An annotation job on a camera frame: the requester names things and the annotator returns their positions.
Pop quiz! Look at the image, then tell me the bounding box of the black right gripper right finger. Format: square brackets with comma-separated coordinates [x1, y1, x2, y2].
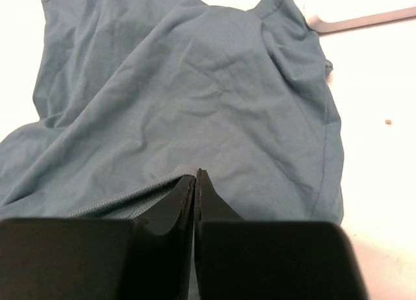
[194, 170, 368, 299]

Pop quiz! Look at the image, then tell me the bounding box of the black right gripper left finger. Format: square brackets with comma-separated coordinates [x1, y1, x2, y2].
[1, 176, 195, 299]

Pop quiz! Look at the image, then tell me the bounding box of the blue t shirt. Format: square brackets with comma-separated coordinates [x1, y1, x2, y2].
[1, 0, 344, 224]

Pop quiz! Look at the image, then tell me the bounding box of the white clothes rack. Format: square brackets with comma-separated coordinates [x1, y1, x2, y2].
[304, 6, 415, 33]

